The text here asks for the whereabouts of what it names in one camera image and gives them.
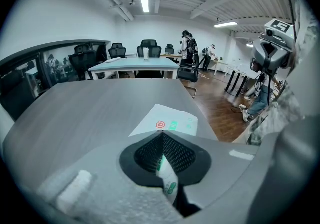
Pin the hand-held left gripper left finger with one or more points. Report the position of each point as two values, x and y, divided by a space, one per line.
100 183

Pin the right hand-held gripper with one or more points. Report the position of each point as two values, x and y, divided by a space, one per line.
277 29

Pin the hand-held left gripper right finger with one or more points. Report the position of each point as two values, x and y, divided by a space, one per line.
220 165

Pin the white wet wipes pack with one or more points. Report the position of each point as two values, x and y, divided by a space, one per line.
170 118

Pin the black-legged table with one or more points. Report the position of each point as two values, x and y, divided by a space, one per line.
238 73

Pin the white-legged wooden desk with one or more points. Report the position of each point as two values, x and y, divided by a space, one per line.
219 62

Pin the long ceiling light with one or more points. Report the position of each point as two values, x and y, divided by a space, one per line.
144 3
225 24

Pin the person's camouflage jacket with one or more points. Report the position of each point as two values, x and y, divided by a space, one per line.
282 108

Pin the black visitor chair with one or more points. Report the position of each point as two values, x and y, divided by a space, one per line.
188 74

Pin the black mesh office chair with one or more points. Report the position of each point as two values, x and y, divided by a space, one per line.
82 60
117 51
170 49
153 48

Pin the white cloth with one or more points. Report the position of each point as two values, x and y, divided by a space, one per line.
112 60

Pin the white bottle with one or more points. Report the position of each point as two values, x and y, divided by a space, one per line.
146 53

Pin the white table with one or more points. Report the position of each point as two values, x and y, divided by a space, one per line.
135 64

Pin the glass partition window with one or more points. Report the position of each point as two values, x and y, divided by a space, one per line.
37 68

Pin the ceiling security camera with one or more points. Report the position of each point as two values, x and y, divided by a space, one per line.
132 3

